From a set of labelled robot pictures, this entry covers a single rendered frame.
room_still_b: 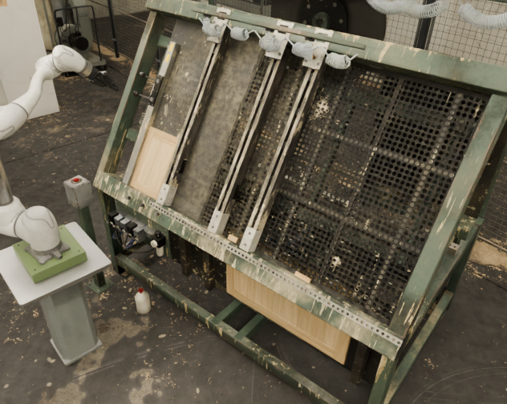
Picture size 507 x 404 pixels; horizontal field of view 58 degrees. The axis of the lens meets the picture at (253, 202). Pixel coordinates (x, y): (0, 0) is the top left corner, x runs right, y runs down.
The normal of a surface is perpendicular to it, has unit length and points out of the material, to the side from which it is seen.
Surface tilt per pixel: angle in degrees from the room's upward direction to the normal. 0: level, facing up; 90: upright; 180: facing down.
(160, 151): 58
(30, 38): 90
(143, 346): 0
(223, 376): 0
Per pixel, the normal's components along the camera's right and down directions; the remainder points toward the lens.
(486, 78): -0.51, -0.07
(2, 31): 0.66, 0.44
